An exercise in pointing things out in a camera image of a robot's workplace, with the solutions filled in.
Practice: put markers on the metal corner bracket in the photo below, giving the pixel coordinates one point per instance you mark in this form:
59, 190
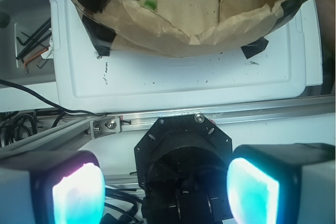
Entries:
105, 126

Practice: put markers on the black tape piece upper right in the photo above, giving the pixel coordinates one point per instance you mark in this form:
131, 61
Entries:
290, 8

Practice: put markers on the aluminium extrusion rail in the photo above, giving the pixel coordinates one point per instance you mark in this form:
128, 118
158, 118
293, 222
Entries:
306, 120

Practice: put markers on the black tape piece left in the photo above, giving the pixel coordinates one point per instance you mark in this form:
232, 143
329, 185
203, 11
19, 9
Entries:
101, 37

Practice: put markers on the green small object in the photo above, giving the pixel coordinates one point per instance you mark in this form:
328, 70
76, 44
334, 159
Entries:
150, 4

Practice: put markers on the grey plastic tool tray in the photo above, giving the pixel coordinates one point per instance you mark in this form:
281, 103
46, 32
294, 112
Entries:
24, 16

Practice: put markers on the orange handled allen key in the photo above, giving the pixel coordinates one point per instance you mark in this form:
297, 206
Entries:
32, 58

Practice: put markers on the black tape piece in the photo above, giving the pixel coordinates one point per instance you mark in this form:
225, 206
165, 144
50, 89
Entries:
255, 47
290, 8
101, 37

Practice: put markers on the black allen key set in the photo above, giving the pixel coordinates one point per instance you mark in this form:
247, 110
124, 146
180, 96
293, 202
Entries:
34, 40

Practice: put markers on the brown paper bag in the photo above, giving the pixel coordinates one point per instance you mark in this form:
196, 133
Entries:
183, 28

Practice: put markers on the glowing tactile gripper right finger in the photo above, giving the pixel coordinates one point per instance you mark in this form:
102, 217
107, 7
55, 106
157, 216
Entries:
282, 183

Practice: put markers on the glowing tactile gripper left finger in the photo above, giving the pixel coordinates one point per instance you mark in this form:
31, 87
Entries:
51, 187

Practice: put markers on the white plastic tray lid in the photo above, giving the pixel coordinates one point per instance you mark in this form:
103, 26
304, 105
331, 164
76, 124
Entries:
129, 82

